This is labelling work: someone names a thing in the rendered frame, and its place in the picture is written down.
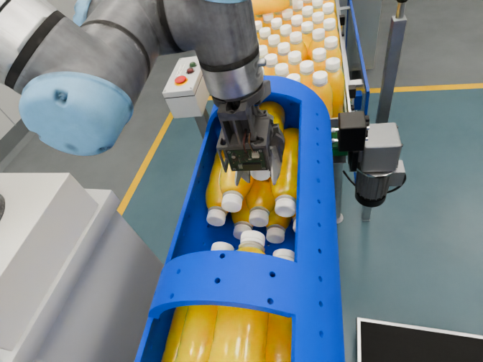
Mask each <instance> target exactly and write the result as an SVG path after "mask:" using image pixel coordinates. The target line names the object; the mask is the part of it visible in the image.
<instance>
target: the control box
mask: <svg viewBox="0 0 483 362"><path fill-rule="evenodd" d="M191 62H195V63H196V66H194V67H192V69H193V72H192V73H187V69H188V68H191V67H190V66H189V64H190V63H191ZM183 65H184V66H183ZM180 67H181V68H180ZM178 71H179V72H178ZM177 74H178V75H177ZM181 75H184V76H185V77H186V80H185V81H184V82H183V83H176V82H175V79H176V78H177V77H178V76H181ZM162 94H163V96H164V98H165V100H166V102H167V104H168V107H169V109H170V111H171V113H172V116H173V118H174V119H177V118H187V117H196V116H202V115H203V112H204V110H205V107H206V104H207V101H208V97H209V95H210V94H209V92H208V90H207V87H206V84H205V81H204V79H203V75H202V72H201V68H200V65H199V61H198V58H197V56H195V57H184V58H179V60H178V62H177V64H176V66H175V68H174V70H173V72H172V74H171V76H170V78H169V80H168V82H167V84H166V86H165V89H164V91H163V92H162Z"/></svg>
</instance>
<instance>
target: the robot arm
mask: <svg viewBox="0 0 483 362"><path fill-rule="evenodd" d="M74 10H75V15H73V21H72V20H70V19H69V18H68V17H66V16H65V15H64V14H62V13H61V12H59V11H58V9H56V8H55V7H54V6H53V5H52V4H50V3H49V2H47V1H46V0H0V83H1V84H3V85H6V86H8V87H10V88H11V89H13V90H14V91H15V92H17V93H18V94H20V95H22V97H21V98H20V101H19V114H20V116H21V118H22V120H23V122H24V124H25V126H26V127H27V128H28V129H29V130H30V131H33V132H35V133H37V134H38V135H39V138H40V140H41V141H42V142H44V143H46V144H47V145H49V146H50V147H52V148H54V149H57V150H59V151H62V152H65V153H68V154H74V155H78V156H91V155H96V154H100V153H103V152H105V151H107V150H108V149H110V148H112V147H113V145H114V144H115V142H116V140H117V139H118V137H119V135H120V133H121V131H122V129H123V128H124V125H126V124H127V123H128V122H129V120H130V119H131V117H132V114H133V112H134V105H135V103H136V102H137V99H138V97H139V95H140V93H141V91H142V89H143V87H144V84H145V83H146V81H147V79H148V77H149V75H150V73H151V71H152V68H153V66H154V64H155V62H156V60H157V57H159V56H161V55H170V54H175V53H180V52H186V51H188V50H195V53H196V55H197V58H198V61H199V65H200V68H201V72H202V75H203V79H204V81H205V84H206V87H207V90H208V92H209V94H211V97H212V99H213V103H214V104H215V106H217V107H218V111H217V115H218V119H219V121H220V124H221V132H220V135H219V138H218V143H217V146H216V150H217V152H218V155H219V158H220V160H221V163H222V166H223V169H224V172H227V169H228V166H230V168H231V171H232V172H234V171H236V172H235V180H234V181H235V185H236V186H238V184H239V181H240V179H241V178H242V179H243V180H245V181H246V182H247V183H250V180H251V174H250V171H259V170H269V171H270V177H271V179H272V184H273V185H276V182H277V179H278V178H279V176H280V172H281V167H282V157H283V153H284V149H285V137H284V135H283V133H282V131H281V130H280V127H279V124H278V123H277V124H274V122H273V120H274V116H273V115H271V114H269V113H268V112H267V110H261V109H259V106H254V105H259V104H260V103H261V102H263V100H264V99H266V97H268V96H269V95H270V94H271V82H270V80H263V79H264V76H263V71H262V67H264V66H265V65H266V64H267V61H266V59H265V58H259V54H260V53H259V43H258V38H257V30H256V25H255V20H254V12H253V6H252V0H77V2H76V3H75V6H74ZM222 150H223V152H224V156H225V161H224V160H223V157H222V155H221V151H222Z"/></svg>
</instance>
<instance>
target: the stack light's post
mask: <svg viewBox="0 0 483 362"><path fill-rule="evenodd" d="M406 24H407V19H406V16H405V15H404V17H403V18H402V19H396V18H395V16H392V18H391V23H390V33H389V37H388V43H387V51H386V57H385V66H384V71H383V76H382V85H381V90H380V95H379V104H378V109H377V118H376V124H383V123H388V119H389V115H390V108H391V104H392V97H393V93H394V88H395V81H396V77H397V70H398V65H399V61H400V54H401V50H402V46H403V39H404V35H405V28H406ZM371 211H372V208H371V207H366V206H363V210H362V221H370V215H371Z"/></svg>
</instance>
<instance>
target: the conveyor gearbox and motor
mask: <svg viewBox="0 0 483 362"><path fill-rule="evenodd" d="M397 129H398V126H397V124H396V123H383V124H370V125H369V130H368V141H365V146H364V151H359V156H358V162H357V173H356V184H355V183H354V182H353V181H352V180H351V179H350V178H349V176H348V175H347V174H346V173H345V171H342V172H343V173H344V174H345V176H346V177H347V178H348V180H349V181H350V182H351V183H352V184H353V185H354V186H355V198H356V200H357V201H358V202H359V203H360V204H361V205H363V206H366V207H371V208H373V207H377V206H380V205H381V204H383V202H384V201H385V199H386V196H387V193H390V192H394V191H396V190H398V189H399V188H400V187H401V186H402V185H403V184H404V183H405V181H406V174H405V168H404V165H403V161H402V160H399V158H400V153H401V149H402V146H403V144H401V141H400V136H399V132H398V130H397ZM389 186H397V187H396V188H395V189H393V190H389ZM388 190H389V191H388Z"/></svg>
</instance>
